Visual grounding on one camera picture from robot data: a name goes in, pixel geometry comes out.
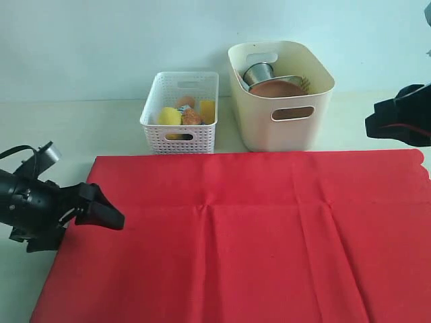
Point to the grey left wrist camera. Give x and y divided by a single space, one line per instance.
42 160

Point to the yellow cheese wedge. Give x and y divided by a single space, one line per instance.
207 111

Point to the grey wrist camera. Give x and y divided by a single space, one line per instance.
427 14
42 160

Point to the brown egg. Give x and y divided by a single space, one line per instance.
185 101

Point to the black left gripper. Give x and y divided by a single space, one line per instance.
38 211

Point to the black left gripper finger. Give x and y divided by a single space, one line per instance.
394 133

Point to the brown round plate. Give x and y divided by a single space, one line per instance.
282 89

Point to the fried chicken piece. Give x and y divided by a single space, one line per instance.
191 117

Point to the pale green bowl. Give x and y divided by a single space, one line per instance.
299 81

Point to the red tablecloth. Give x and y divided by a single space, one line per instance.
251 237

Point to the stainless steel cup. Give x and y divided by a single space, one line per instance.
258 73

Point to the yellow lemon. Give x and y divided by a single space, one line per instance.
170 116

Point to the cream plastic bin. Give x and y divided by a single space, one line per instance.
279 124

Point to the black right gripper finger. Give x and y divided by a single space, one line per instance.
410 109

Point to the white perforated basket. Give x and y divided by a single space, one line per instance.
166 89

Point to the blue white milk carton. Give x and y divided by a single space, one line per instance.
181 109

